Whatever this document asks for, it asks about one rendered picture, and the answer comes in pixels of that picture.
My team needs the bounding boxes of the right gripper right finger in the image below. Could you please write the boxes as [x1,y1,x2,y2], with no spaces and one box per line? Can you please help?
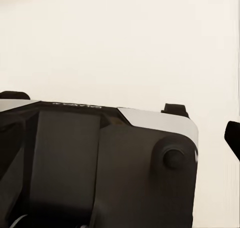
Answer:
[224,121,240,161]

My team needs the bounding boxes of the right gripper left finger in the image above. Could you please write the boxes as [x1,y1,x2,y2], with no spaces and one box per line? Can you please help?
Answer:
[0,121,26,181]

